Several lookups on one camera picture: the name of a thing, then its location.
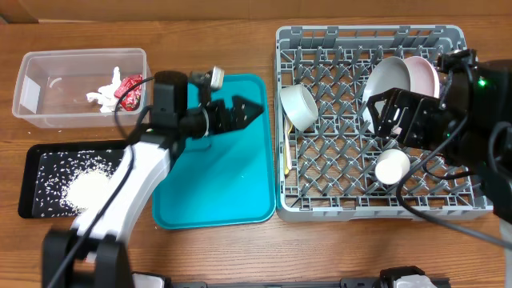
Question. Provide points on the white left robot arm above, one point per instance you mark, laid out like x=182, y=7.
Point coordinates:
x=93, y=252

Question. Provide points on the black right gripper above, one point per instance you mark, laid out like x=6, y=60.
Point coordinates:
x=417, y=106

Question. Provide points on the teal plastic tray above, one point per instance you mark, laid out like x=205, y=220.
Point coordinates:
x=225, y=179

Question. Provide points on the crumpled white tissue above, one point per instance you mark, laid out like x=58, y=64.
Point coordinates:
x=105, y=95

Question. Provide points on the light grey plate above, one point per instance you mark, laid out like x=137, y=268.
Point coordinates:
x=391, y=72

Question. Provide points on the clear plastic waste bin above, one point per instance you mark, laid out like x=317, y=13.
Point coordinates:
x=60, y=88

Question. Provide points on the black waste tray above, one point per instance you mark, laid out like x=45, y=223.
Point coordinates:
x=33, y=155

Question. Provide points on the grey dishwasher rack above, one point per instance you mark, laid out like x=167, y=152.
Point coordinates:
x=332, y=176

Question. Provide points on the yellow plastic spoon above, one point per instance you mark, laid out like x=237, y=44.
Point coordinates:
x=287, y=153

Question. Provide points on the white pink-rimmed plate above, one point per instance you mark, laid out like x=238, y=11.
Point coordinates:
x=423, y=77

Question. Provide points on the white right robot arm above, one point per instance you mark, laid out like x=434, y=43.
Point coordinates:
x=469, y=124

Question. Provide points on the cream plastic cup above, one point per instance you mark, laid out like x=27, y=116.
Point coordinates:
x=391, y=166

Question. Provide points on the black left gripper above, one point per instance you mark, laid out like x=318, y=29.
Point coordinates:
x=238, y=118

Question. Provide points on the spilled white rice pile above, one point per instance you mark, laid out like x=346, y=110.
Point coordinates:
x=69, y=182

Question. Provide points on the grey bowl of rice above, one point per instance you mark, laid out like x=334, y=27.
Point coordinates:
x=299, y=105

